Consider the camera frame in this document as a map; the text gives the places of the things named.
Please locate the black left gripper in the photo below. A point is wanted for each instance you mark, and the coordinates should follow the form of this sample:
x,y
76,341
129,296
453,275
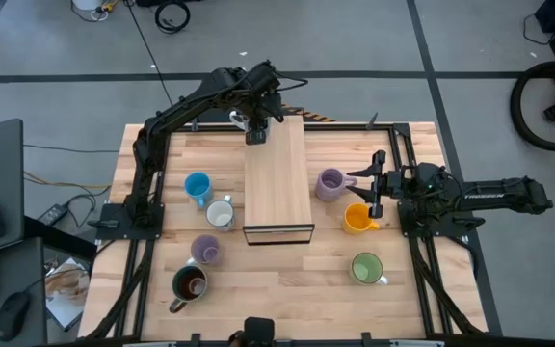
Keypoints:
x,y
262,91

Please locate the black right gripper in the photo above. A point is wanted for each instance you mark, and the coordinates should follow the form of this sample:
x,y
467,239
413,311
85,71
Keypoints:
x,y
393,184

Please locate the plain white mug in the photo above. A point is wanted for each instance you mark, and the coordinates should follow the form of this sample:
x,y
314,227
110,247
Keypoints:
x,y
242,124

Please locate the light lilac ribbed mug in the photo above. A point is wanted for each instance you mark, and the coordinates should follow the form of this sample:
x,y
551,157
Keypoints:
x,y
329,185

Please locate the yellow mug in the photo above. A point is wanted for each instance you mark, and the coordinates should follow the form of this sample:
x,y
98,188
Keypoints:
x,y
354,218

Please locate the blue white floral mug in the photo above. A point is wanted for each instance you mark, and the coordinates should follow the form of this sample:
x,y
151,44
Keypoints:
x,y
219,214

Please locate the purple ribbed bowl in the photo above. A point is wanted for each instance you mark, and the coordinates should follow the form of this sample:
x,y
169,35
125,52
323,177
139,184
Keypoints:
x,y
204,248

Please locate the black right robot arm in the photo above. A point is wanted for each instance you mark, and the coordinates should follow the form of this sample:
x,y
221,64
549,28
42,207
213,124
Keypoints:
x,y
499,195

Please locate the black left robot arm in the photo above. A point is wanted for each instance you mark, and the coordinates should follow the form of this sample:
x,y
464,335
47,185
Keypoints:
x,y
181,108

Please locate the yellow black striped strip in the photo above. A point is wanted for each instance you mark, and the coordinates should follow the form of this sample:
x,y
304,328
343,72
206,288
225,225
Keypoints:
x,y
309,114

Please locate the orange black vacuum cleaner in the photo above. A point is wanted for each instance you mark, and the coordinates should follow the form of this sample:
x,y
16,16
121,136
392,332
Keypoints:
x,y
518,115

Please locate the dark green mug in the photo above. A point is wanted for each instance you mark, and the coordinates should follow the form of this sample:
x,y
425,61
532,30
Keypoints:
x,y
188,284

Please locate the white bucket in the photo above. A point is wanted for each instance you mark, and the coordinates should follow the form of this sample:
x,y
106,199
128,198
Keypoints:
x,y
87,4

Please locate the black power adapter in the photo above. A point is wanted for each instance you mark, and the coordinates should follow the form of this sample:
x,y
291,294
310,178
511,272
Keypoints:
x,y
52,214

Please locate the black computer mouse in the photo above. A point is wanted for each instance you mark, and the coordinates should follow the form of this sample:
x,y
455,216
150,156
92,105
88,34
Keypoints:
x,y
11,315

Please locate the wooden shelf with black frame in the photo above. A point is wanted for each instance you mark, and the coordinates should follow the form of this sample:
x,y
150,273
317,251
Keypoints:
x,y
277,178

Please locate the black aluminium table frame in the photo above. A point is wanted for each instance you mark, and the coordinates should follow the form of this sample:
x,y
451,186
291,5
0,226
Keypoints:
x,y
345,127

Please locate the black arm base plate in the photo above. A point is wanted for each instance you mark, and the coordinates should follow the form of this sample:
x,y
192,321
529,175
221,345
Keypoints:
x,y
113,224
451,226

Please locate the black table-level camera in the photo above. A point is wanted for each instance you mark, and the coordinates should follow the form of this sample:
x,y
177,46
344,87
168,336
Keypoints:
x,y
259,330

